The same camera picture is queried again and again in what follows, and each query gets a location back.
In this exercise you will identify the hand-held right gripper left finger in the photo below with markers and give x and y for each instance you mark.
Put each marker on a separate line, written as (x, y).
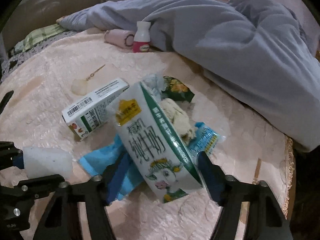
(117, 177)

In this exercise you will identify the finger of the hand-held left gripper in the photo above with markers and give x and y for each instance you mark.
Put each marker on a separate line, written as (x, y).
(18, 160)
(37, 187)

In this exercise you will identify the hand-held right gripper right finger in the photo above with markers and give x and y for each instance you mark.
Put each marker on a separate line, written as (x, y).
(210, 177)

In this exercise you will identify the white green milk carton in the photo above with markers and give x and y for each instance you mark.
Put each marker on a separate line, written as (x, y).
(150, 150)

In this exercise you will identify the green yellow snack packet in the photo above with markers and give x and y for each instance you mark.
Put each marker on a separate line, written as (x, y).
(177, 87)

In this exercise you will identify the clear plastic bag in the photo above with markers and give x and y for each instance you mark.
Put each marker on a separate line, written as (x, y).
(152, 82)

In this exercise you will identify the blue white plastic wrapper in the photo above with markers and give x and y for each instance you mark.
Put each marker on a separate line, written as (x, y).
(207, 137)

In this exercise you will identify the crumpled white tissue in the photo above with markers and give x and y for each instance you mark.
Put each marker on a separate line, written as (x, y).
(175, 115)

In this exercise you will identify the white medicine box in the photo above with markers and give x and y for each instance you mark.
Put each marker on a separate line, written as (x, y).
(92, 110)

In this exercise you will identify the grey patterned bedsheet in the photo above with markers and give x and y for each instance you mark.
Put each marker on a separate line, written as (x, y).
(15, 62)

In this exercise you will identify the pink embossed blanket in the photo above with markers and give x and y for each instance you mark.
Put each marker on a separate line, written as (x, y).
(50, 67)

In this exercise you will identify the green plaid pillow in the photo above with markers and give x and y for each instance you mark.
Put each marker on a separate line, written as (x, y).
(40, 35)

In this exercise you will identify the grey-blue quilt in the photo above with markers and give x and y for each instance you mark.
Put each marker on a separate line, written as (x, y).
(225, 42)

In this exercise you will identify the pink thermos bottle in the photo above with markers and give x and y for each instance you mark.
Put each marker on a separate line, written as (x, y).
(117, 37)

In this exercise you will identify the white pill bottle pink label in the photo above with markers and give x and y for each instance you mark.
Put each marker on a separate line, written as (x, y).
(141, 37)

